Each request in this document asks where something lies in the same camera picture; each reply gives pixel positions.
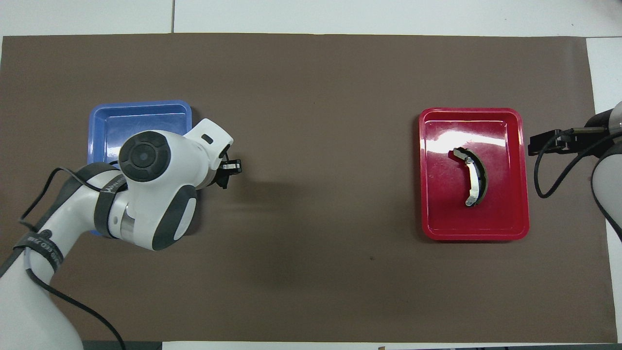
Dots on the brown table mat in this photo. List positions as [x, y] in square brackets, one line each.
[311, 267]

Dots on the curved metal brake shoe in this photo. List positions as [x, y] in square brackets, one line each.
[474, 175]

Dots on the red plastic tray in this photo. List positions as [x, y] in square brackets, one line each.
[452, 218]

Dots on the blue plastic tray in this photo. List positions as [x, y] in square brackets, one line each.
[146, 116]

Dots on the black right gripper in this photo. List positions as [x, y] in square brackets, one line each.
[580, 138]

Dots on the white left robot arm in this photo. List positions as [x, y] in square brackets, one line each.
[155, 194]

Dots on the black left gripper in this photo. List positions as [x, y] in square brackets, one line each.
[218, 177]

